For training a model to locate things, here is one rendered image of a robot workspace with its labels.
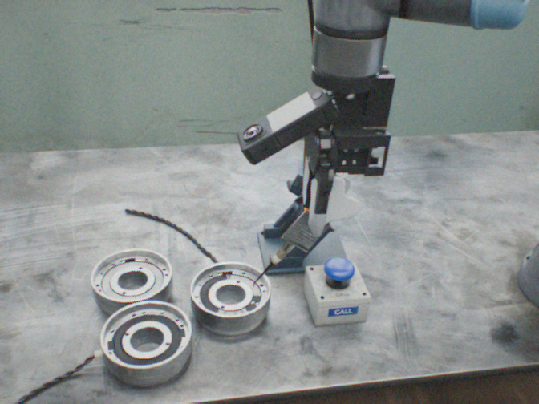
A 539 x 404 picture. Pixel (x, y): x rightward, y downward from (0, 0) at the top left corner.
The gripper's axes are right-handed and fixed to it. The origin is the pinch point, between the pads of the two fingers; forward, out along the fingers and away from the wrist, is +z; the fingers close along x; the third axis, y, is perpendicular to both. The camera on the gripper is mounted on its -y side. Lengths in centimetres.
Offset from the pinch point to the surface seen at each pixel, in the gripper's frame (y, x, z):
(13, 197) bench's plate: -44, 28, 13
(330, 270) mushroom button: 2.7, -2.8, 5.9
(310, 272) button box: 0.8, 0.0, 8.6
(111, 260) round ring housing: -25.8, 6.0, 9.7
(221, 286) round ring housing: -11.1, 0.1, 10.3
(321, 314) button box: 1.4, -5.6, 10.9
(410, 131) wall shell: 84, 163, 73
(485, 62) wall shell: 111, 164, 41
